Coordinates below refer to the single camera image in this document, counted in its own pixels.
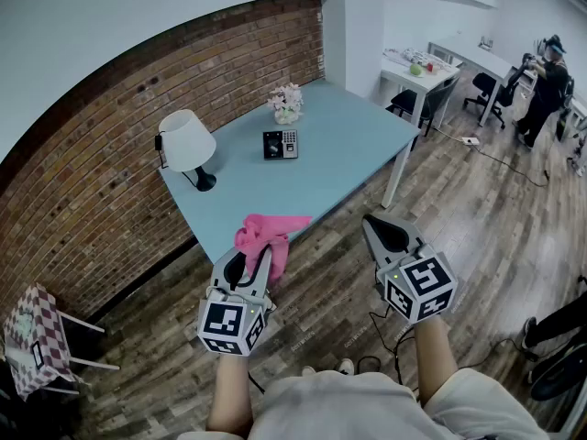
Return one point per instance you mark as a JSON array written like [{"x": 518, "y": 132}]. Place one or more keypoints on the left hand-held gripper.
[{"x": 229, "y": 323}]

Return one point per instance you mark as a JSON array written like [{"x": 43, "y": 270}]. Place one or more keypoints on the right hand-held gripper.
[{"x": 419, "y": 287}]

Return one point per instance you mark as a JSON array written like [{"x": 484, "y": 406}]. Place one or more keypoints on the pink cleaning cloth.
[{"x": 263, "y": 232}]

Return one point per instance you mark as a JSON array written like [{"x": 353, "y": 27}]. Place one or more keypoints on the person's right forearm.
[{"x": 435, "y": 360}]

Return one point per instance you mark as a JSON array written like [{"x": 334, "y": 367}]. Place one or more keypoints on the person's left forearm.
[{"x": 231, "y": 397}]

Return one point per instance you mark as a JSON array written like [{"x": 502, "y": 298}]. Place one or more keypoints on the checkered cloth stool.
[{"x": 39, "y": 337}]

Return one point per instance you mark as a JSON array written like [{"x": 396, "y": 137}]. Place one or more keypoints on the light blue table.
[{"x": 339, "y": 145}]

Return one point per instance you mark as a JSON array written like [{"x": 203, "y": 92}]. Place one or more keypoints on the person's left shoe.
[{"x": 308, "y": 371}]

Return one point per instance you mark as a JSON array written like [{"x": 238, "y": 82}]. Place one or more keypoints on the person's shoe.
[
  {"x": 345, "y": 366},
  {"x": 308, "y": 371}
]

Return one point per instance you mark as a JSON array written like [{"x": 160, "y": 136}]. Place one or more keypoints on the white power strip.
[{"x": 470, "y": 141}]

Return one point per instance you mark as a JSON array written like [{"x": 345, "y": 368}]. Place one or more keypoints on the person's right shoe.
[{"x": 345, "y": 366}]

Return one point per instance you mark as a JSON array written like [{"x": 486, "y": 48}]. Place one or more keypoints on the white shade table lamp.
[{"x": 185, "y": 140}]

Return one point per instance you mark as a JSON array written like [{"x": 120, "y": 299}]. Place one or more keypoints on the green apple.
[{"x": 415, "y": 70}]

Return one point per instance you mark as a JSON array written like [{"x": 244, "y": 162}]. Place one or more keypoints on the person's cream shirt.
[{"x": 348, "y": 410}]

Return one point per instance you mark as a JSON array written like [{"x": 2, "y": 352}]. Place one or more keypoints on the pale pink flowers in vase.
[{"x": 285, "y": 101}]

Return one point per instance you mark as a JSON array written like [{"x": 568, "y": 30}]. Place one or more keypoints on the black office chair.
[{"x": 488, "y": 85}]

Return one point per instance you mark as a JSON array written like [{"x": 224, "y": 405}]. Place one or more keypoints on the long white desk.
[{"x": 481, "y": 58}]

